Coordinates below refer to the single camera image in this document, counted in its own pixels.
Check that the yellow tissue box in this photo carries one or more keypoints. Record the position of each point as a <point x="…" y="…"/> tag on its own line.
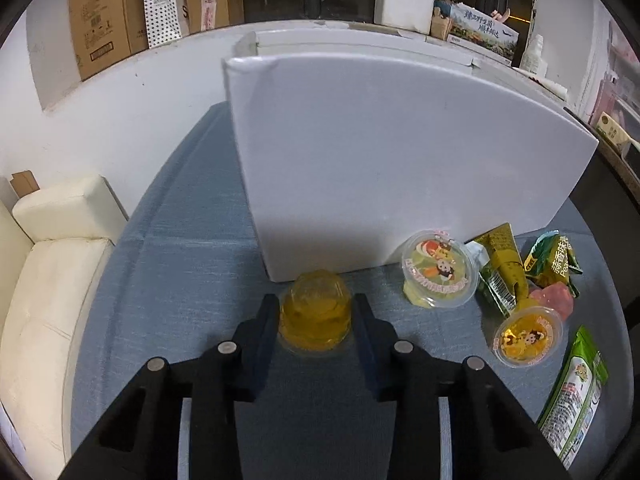
<point x="612" y="132"/>

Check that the olive yellow snack packet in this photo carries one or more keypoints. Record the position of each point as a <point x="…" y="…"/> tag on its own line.
<point x="502" y="260"/>

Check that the white plastic bottle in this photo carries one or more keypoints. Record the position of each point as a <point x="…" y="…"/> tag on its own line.
<point x="534" y="57"/>

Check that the white foam box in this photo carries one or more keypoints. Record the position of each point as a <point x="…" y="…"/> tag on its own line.
<point x="402" y="5"/>

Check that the dark green pea packet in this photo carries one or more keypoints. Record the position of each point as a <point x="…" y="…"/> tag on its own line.
<point x="552" y="260"/>

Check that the brown stone counter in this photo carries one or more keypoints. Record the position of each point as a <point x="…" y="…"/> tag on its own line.
<point x="600" y="160"/>

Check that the orange jelly cup cartoon lid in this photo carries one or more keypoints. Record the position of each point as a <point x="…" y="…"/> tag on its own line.
<point x="527" y="337"/>

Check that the cardboard piece behind sofa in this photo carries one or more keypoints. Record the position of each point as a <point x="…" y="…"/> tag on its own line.
<point x="25" y="185"/>

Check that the black speaker device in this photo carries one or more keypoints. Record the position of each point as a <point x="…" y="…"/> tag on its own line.
<point x="631" y="162"/>

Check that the white cardboard box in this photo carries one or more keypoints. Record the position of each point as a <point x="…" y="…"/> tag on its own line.
<point x="400" y="160"/>

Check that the pink plastic container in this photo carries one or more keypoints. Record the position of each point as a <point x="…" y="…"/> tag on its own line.
<point x="607" y="97"/>

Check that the large jelly cup cartoon lid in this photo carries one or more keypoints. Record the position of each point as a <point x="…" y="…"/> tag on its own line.
<point x="440" y="267"/>

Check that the cream leather sofa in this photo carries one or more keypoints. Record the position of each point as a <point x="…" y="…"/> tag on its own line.
<point x="50" y="285"/>

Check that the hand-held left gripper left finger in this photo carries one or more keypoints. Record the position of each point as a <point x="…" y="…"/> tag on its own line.
<point x="265" y="345"/>

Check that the rolled white paper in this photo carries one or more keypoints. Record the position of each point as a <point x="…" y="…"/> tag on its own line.
<point x="550" y="86"/>

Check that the white dotted shopping bag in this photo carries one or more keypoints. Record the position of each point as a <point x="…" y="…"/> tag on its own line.
<point x="160" y="5"/>

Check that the blue grey tablecloth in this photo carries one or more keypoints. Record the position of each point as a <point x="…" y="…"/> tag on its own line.
<point x="175" y="260"/>

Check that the green packet white label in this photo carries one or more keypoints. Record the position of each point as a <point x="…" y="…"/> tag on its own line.
<point x="575" y="400"/>

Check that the large brown cardboard box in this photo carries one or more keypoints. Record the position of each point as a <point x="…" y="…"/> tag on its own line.
<point x="100" y="20"/>

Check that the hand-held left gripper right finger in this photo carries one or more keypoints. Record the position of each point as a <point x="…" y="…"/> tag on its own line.
<point x="367" y="345"/>

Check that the printed landscape carton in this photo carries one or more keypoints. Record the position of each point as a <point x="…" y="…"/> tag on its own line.
<point x="480" y="30"/>

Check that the pink jelly cup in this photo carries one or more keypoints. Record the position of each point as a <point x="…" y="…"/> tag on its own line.
<point x="555" y="300"/>

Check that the yellow jelly cup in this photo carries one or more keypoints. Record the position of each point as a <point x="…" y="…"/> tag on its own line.
<point x="312" y="315"/>

